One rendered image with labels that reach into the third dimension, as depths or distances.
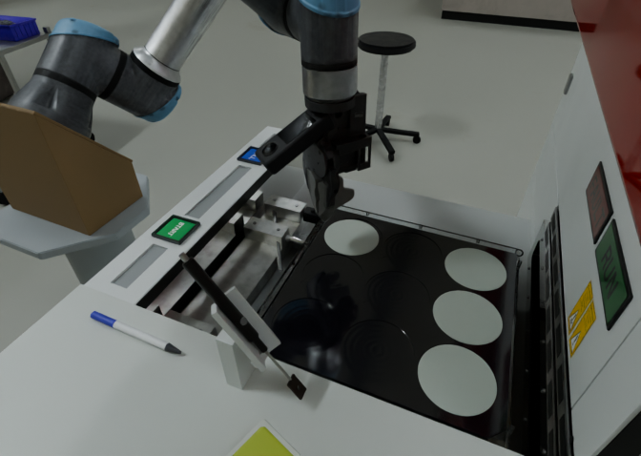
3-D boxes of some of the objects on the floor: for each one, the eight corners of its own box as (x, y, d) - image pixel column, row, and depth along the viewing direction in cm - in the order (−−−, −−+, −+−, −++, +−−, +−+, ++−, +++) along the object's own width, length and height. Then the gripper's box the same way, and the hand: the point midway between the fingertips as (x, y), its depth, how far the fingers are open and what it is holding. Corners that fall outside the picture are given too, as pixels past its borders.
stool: (426, 131, 306) (444, 31, 263) (408, 167, 266) (425, 56, 223) (352, 117, 324) (357, 22, 280) (325, 149, 283) (326, 44, 240)
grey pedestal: (39, 404, 143) (-115, 220, 92) (131, 310, 175) (53, 135, 124) (155, 467, 127) (47, 288, 76) (234, 352, 159) (193, 172, 108)
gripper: (378, 97, 56) (371, 221, 69) (342, 80, 63) (341, 196, 75) (323, 110, 53) (326, 238, 65) (292, 91, 59) (300, 211, 72)
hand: (320, 215), depth 68 cm, fingers closed
